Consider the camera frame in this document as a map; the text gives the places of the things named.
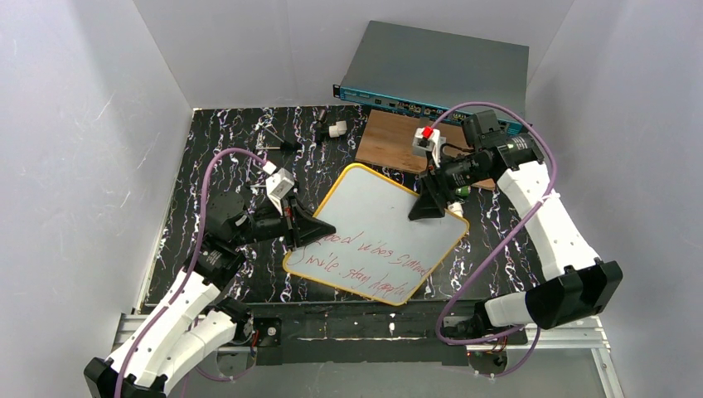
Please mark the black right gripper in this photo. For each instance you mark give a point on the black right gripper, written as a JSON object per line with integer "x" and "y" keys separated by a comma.
{"x": 433, "y": 186}

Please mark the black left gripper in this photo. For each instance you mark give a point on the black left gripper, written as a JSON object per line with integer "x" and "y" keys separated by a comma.
{"x": 295, "y": 228}

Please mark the orange framed whiteboard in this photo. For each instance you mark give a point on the orange framed whiteboard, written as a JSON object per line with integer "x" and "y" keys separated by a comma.
{"x": 377, "y": 252}

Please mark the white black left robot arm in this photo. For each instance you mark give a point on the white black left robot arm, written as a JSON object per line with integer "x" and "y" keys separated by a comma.
{"x": 195, "y": 317}

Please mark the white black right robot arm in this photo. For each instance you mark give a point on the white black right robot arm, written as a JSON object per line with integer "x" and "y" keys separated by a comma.
{"x": 578, "y": 282}

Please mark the white pipe elbow fitting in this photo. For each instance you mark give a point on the white pipe elbow fitting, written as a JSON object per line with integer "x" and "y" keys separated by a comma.
{"x": 456, "y": 208}

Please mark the brown wooden board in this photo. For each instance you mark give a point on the brown wooden board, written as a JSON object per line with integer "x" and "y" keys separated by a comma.
{"x": 386, "y": 141}

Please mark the white black pipe fitting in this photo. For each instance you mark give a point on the white black pipe fitting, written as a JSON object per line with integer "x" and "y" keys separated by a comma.
{"x": 336, "y": 130}

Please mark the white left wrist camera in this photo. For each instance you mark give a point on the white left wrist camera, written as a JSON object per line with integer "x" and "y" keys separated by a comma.
{"x": 279, "y": 184}

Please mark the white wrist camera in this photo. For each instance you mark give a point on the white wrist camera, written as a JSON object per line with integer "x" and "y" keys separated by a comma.
{"x": 279, "y": 184}
{"x": 438, "y": 140}

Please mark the grey metal bracket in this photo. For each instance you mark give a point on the grey metal bracket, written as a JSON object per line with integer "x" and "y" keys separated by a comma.
{"x": 421, "y": 146}

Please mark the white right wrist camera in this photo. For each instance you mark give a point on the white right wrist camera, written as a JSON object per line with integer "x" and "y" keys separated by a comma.
{"x": 438, "y": 140}

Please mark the teal network switch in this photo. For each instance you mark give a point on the teal network switch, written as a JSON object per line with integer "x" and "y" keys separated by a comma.
{"x": 422, "y": 73}

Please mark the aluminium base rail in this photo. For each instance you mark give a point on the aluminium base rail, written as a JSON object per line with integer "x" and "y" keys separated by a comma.
{"x": 293, "y": 333}

